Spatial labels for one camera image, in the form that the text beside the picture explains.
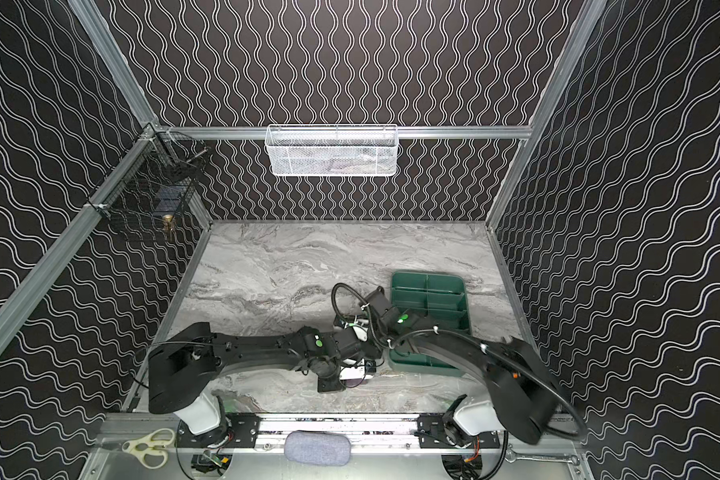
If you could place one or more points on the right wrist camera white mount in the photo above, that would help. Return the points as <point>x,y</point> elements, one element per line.
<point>359,326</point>

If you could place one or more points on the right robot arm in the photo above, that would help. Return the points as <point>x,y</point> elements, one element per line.
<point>527,401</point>

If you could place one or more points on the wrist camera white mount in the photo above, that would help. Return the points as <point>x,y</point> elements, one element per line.
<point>359,326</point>
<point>353,376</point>

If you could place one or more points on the front aluminium rail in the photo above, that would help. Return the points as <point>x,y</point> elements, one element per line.
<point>267,433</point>

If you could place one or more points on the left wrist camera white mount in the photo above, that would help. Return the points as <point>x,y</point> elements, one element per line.
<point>353,376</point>

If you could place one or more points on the black wire basket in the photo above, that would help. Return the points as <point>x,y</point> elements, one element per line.
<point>163,180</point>

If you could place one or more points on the scissors cream handles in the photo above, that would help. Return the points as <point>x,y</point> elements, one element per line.
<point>151,450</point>

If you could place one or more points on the grey cloth pad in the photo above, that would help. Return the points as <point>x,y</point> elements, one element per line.
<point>317,448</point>

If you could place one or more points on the brass padlock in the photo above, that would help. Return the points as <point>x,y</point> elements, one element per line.
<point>168,224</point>

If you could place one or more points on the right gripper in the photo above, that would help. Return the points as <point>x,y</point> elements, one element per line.
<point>350,322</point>

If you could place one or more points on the silver combination wrench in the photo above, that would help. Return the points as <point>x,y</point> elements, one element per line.
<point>511,457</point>

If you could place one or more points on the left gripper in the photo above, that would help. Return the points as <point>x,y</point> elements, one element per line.
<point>333,380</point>

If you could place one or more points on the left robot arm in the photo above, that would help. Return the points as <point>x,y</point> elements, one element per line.
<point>181,367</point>

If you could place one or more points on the aluminium frame profile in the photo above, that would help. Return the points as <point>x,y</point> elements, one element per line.
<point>104,43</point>

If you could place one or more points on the white wire basket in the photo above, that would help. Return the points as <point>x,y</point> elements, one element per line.
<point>332,150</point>

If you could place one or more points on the green compartment tray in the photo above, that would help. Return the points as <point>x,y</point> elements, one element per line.
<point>439,296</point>

